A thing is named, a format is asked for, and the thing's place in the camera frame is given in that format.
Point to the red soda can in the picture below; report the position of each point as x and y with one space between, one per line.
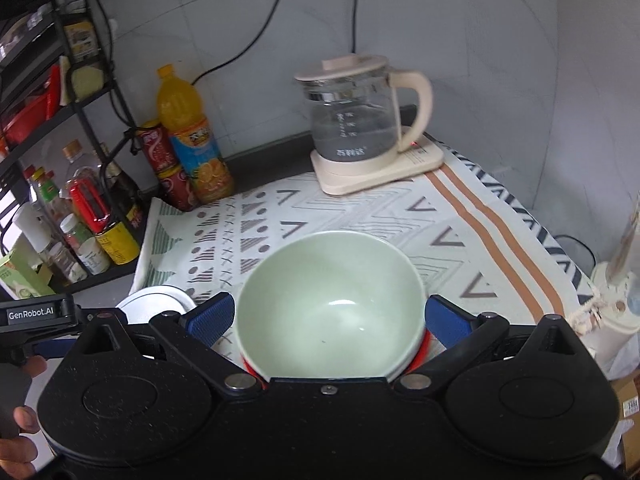
156 146

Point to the plain green bowl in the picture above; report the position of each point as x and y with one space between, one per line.
331 305

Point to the white appliance on floor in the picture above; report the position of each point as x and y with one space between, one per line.
609 321

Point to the orange juice bottle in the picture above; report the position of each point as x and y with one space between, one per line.
181 112

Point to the white cap jar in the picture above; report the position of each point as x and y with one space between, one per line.
84 243

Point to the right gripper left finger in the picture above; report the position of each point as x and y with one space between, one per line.
170 352

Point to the white bakery plate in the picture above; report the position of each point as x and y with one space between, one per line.
155 302

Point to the person's left hand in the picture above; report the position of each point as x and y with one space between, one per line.
17 454

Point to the green tea box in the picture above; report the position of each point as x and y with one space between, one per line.
21 281

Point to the patterned table mat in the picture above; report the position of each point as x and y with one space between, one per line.
469 238

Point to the red basket on shelf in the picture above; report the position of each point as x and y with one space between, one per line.
35 110

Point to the black shelf rack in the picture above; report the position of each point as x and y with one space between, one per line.
47 54

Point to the red black bowl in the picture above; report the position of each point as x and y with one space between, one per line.
419 359

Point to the glass kettle beige handle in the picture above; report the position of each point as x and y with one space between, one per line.
354 110

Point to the white spray bottle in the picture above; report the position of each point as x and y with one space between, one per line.
38 233

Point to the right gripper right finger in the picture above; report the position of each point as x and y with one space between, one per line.
486 353

